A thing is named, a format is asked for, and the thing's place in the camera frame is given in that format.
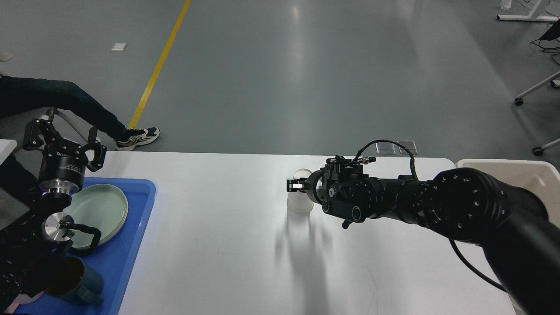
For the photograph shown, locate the pink mug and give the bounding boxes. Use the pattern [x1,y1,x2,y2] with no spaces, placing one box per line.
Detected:
[4,291,45,314]

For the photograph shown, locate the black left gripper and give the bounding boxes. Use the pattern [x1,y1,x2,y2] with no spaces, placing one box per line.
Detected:
[23,107,107,195]

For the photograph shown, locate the white desk leg frame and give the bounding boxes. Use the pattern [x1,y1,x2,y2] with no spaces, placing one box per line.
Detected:
[496,0,559,23]

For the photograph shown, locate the grey office chair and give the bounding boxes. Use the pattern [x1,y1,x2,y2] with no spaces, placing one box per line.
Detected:
[0,107,88,154]

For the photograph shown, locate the seated person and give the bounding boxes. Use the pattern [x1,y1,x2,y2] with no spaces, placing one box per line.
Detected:
[0,73,161,206]

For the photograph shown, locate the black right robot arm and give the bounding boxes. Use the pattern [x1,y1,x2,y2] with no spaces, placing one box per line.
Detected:
[286,145,560,315]

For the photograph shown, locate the dark teal mug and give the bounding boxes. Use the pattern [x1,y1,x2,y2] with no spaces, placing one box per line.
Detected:
[45,256,104,306]

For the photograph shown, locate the beige plastic bin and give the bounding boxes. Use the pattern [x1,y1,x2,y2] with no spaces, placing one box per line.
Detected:
[455,159,560,222]

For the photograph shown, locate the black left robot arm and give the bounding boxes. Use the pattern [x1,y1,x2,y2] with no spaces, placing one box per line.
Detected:
[0,107,107,312]

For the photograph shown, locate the blue plastic tray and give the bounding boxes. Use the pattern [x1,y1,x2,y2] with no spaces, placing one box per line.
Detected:
[14,177,157,315]

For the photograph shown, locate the grey floor socket plate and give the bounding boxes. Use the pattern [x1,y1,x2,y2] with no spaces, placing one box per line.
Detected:
[397,141,419,155]
[375,141,398,155]

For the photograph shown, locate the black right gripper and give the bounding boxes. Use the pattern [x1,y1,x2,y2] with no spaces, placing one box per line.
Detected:
[287,170,325,204]

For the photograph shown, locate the white paper cup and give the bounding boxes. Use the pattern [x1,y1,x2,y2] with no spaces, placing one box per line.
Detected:
[287,169,314,214]

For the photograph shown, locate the black cables on floor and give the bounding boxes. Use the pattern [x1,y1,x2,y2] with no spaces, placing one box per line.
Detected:
[531,20,560,66]

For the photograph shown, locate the light green plate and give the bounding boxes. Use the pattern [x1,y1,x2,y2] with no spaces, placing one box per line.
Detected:
[64,184,128,229]

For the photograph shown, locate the yellow plate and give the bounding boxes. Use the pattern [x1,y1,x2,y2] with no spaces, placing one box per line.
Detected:
[98,205,129,245]

